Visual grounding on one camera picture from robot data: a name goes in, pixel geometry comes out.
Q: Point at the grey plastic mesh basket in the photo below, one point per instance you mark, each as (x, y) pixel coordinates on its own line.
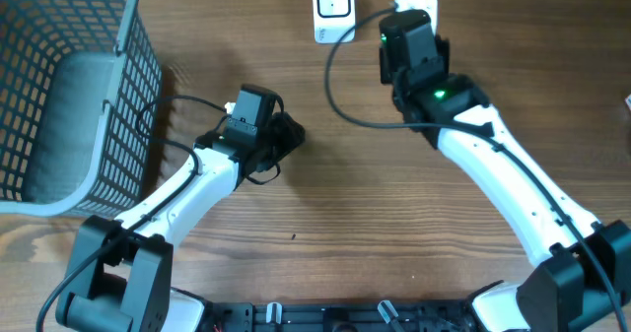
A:
(76, 75)

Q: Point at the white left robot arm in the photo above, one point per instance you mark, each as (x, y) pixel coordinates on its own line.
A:
(119, 277)

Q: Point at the beige snack pouch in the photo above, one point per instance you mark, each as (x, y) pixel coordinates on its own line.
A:
(431, 7)

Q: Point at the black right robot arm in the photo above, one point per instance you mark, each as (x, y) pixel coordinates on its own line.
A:
(580, 266)

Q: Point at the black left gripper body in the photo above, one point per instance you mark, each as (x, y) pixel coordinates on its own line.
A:
(282, 137)

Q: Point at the white barcode scanner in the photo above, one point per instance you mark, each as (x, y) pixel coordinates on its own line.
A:
(332, 19)

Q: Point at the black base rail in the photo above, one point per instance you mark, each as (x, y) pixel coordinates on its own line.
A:
(449, 315)

